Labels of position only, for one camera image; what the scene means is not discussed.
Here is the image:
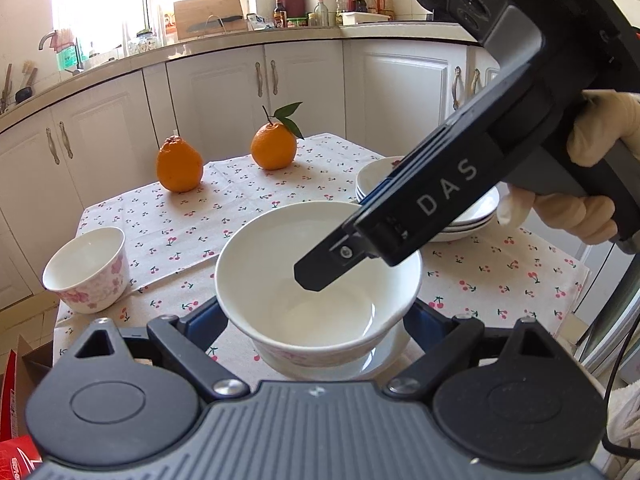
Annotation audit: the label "wooden cutting board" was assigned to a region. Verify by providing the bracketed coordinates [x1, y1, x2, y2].
[173, 0, 245, 41]

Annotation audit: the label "wooden handled utensils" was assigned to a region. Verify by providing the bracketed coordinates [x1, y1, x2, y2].
[0, 60, 38, 112]

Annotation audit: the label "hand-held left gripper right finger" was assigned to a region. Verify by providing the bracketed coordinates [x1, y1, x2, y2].
[386, 300, 552, 397]

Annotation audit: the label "black kitchen knife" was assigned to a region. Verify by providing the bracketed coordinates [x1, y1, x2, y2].
[186, 14, 246, 34]

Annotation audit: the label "stack of white plates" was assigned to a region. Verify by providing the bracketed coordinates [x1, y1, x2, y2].
[355, 156, 501, 226]

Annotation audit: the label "beige countertop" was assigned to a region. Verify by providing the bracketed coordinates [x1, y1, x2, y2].
[0, 20, 481, 131]

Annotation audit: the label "lidded glass jar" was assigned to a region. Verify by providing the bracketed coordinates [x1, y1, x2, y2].
[135, 30, 161, 54]

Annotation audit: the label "green dish soap bottle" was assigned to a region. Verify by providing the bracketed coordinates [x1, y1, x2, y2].
[55, 35, 82, 72]

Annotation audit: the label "white fruit print plate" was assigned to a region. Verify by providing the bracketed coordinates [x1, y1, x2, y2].
[355, 187, 501, 234]
[357, 195, 497, 244]

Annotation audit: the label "red cardboard box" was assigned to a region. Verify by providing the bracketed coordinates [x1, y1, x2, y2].
[0, 335, 52, 442]

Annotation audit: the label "knobbed orange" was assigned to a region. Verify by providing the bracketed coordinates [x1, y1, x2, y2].
[156, 135, 205, 194]

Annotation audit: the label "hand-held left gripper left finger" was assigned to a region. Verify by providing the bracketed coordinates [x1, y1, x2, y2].
[72, 302, 251, 403]

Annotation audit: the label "person's right hand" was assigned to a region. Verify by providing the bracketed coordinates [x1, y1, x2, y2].
[497, 89, 640, 247]

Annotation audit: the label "cherry print tablecloth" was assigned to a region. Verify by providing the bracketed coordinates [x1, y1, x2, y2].
[52, 132, 592, 396]

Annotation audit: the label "white floral bowl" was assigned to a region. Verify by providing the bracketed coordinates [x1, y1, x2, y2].
[215, 201, 423, 361]
[42, 226, 131, 315]

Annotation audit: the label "white rectangular container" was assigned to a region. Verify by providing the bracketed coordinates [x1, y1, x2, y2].
[341, 10, 391, 26]

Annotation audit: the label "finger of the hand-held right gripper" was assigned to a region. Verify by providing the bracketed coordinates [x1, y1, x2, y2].
[293, 233, 374, 292]
[356, 157, 417, 209]

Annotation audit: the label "black cable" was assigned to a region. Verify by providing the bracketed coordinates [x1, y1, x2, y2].
[575, 255, 640, 461]

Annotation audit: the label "orange with green leaf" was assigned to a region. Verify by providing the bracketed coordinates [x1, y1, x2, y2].
[250, 102, 305, 171]

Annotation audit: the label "red snack package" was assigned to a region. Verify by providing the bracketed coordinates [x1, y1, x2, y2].
[0, 435, 44, 480]

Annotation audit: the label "white kitchen cabinet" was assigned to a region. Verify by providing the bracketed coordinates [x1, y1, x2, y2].
[0, 37, 501, 306]

